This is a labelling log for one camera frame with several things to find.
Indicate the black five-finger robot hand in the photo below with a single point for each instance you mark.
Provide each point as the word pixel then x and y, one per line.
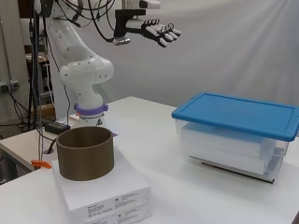
pixel 157 31

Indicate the blue plastic lid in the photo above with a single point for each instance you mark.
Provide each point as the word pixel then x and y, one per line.
pixel 236 113

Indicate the white seven-joint robot arm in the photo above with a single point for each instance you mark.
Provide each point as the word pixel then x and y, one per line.
pixel 84 74

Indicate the white hanging sheet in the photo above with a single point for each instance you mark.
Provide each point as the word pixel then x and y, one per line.
pixel 218 49

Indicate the black stand pole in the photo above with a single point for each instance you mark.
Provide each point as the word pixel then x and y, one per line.
pixel 34 77

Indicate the brown cardboard box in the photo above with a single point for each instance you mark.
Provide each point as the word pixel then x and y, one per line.
pixel 48 112

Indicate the black power adapter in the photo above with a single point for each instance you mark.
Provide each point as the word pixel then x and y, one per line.
pixel 56 127

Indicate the brown round tub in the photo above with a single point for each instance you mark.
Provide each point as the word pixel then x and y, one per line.
pixel 85 158

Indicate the thin black board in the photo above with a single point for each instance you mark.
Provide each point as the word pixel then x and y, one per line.
pixel 239 174

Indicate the white flat box with print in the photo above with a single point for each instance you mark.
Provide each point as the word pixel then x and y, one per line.
pixel 134 216
pixel 99 189

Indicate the clear plastic box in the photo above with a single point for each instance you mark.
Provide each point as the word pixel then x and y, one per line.
pixel 277 155

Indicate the orange clamp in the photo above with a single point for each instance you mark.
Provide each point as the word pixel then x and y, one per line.
pixel 40 164

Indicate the light side table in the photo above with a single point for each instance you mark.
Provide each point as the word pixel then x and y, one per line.
pixel 21 146

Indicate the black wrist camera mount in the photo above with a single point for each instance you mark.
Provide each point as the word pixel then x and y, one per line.
pixel 120 23

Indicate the grey wall socket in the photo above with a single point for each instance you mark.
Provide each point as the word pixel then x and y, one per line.
pixel 12 85

